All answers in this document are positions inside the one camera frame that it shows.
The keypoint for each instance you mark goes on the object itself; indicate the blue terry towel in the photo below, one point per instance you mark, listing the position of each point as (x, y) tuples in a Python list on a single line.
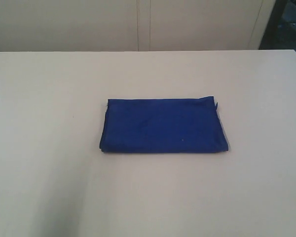
[(157, 126)]

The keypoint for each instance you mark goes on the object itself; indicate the dark metal post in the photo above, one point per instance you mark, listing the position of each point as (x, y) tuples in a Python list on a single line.
[(272, 25)]

